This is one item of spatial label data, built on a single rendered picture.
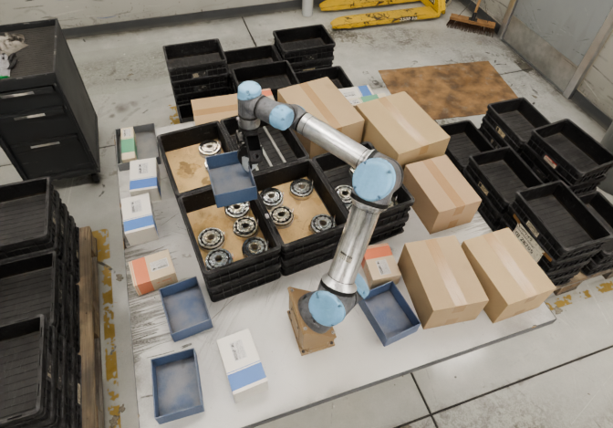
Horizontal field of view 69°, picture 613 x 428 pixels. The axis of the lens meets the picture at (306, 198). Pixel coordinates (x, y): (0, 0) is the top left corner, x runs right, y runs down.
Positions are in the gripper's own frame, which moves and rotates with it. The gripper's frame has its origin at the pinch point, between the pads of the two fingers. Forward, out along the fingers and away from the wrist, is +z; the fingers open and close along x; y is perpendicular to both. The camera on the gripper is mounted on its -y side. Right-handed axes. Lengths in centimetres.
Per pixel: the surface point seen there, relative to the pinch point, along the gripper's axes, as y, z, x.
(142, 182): 38, 36, 41
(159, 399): -57, 45, 44
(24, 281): 27, 82, 104
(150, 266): -8, 38, 42
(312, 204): 0.7, 27.6, -28.0
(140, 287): -15, 40, 47
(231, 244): -10.0, 30.3, 9.6
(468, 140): 70, 74, -170
